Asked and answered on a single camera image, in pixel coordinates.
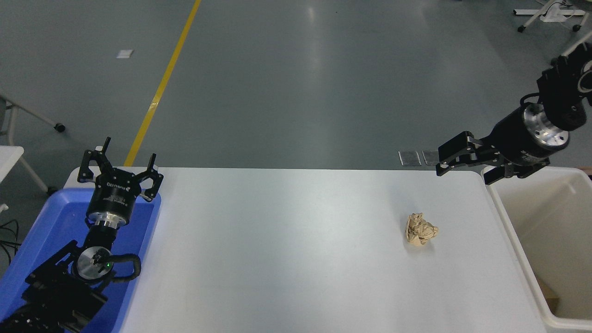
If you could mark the crumpled tan paper ball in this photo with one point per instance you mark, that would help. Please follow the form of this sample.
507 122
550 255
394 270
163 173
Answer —
420 229

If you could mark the white leg with caster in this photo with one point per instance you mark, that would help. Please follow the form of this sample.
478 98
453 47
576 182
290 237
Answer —
580 46

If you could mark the blue plastic tray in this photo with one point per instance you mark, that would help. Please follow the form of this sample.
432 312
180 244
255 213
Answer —
55 222

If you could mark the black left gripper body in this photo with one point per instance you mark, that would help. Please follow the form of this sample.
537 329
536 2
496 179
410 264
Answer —
114 196

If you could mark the white rolling stand base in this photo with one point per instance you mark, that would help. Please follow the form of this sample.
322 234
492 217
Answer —
552 14

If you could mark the white side table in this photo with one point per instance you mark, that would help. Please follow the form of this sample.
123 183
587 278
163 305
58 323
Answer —
9 158

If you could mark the large pale plastic bin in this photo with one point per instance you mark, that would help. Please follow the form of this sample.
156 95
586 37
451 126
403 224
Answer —
550 222

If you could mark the grey frame with caster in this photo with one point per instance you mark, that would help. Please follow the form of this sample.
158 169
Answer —
27 114

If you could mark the metal floor plate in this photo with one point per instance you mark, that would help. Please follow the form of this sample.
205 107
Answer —
410 158
429 156

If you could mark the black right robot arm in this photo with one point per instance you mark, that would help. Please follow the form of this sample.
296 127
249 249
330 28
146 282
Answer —
562 92

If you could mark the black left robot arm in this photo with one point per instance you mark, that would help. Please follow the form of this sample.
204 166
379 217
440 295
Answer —
55 296

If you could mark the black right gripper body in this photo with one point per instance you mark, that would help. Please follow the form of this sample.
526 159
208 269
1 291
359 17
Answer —
511 138

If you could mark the white paper scrap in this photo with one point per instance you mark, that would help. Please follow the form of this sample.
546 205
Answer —
124 53

